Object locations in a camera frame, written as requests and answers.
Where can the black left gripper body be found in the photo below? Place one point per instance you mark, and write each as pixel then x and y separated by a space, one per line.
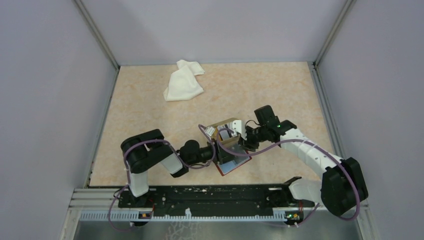
pixel 218 155

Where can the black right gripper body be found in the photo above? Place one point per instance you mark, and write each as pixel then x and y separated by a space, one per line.
pixel 254 136

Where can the red card holder wallet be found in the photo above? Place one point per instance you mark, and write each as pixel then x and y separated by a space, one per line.
pixel 234 163

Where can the beige oval tray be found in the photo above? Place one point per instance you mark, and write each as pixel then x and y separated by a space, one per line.
pixel 228 143

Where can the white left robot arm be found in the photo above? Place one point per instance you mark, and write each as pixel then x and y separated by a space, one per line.
pixel 142 152

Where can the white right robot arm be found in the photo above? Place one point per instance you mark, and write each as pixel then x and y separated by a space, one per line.
pixel 341 185

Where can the silver magnetic stripe card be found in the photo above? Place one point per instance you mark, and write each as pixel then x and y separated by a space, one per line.
pixel 225 134

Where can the white crumpled cloth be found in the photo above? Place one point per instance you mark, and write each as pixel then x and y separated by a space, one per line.
pixel 183 85

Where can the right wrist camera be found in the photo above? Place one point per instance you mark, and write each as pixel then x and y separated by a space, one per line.
pixel 238 128

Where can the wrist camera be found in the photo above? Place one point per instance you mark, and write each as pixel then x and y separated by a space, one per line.
pixel 238 128
pixel 210 131

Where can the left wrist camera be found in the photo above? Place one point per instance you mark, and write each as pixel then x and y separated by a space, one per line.
pixel 210 131

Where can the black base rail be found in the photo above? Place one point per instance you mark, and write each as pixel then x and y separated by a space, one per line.
pixel 240 200

